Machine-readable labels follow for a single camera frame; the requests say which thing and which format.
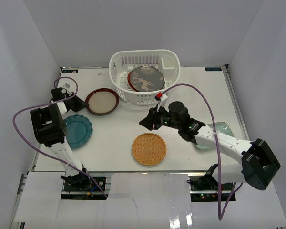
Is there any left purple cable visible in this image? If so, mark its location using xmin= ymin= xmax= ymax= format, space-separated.
xmin=12 ymin=77 xmax=108 ymax=198

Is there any purple cable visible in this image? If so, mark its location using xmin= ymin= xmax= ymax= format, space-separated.
xmin=12 ymin=77 xmax=108 ymax=198
xmin=157 ymin=83 xmax=243 ymax=221

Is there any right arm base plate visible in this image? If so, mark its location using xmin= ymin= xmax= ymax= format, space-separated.
xmin=187 ymin=176 xmax=235 ymax=193

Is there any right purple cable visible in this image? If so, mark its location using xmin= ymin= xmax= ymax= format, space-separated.
xmin=157 ymin=83 xmax=243 ymax=221

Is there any teal scalloped round plate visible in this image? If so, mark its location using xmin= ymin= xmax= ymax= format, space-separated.
xmin=64 ymin=114 xmax=93 ymax=150

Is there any grey reindeer round plate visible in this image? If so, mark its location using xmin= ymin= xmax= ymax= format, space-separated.
xmin=130 ymin=66 xmax=165 ymax=92

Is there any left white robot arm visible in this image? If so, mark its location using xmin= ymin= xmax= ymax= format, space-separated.
xmin=30 ymin=87 xmax=91 ymax=190

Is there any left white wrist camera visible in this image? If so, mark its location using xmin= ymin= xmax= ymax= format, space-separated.
xmin=62 ymin=83 xmax=72 ymax=94

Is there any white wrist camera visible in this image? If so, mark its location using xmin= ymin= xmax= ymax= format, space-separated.
xmin=62 ymin=83 xmax=72 ymax=94
xmin=154 ymin=92 xmax=168 ymax=111

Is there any woven bamboo round tray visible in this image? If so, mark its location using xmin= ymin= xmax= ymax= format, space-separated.
xmin=132 ymin=133 xmax=167 ymax=167

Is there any brown rimmed beige round plate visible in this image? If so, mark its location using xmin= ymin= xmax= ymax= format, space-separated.
xmin=85 ymin=88 xmax=119 ymax=116

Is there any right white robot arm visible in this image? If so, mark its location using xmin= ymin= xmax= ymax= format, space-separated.
xmin=139 ymin=101 xmax=281 ymax=190

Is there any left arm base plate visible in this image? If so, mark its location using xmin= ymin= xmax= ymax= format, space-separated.
xmin=63 ymin=176 xmax=107 ymax=193

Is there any red and teal round plate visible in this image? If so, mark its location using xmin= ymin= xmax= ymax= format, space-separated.
xmin=127 ymin=72 xmax=133 ymax=90

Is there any light green divided square plate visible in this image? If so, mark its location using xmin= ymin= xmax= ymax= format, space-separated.
xmin=195 ymin=122 xmax=234 ymax=150

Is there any blue table label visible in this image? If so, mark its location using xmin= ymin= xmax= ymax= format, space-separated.
xmin=205 ymin=67 xmax=222 ymax=72
xmin=61 ymin=69 xmax=79 ymax=74

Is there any left blue table label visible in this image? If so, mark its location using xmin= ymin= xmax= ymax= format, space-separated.
xmin=61 ymin=69 xmax=79 ymax=74

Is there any right blue table label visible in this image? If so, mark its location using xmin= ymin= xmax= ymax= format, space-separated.
xmin=205 ymin=67 xmax=222 ymax=72

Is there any white plastic dish basket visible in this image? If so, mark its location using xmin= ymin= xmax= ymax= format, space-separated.
xmin=109 ymin=49 xmax=181 ymax=105

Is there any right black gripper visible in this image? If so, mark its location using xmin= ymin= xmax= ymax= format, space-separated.
xmin=139 ymin=104 xmax=181 ymax=131

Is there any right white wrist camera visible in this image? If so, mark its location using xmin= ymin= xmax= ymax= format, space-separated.
xmin=154 ymin=92 xmax=168 ymax=111

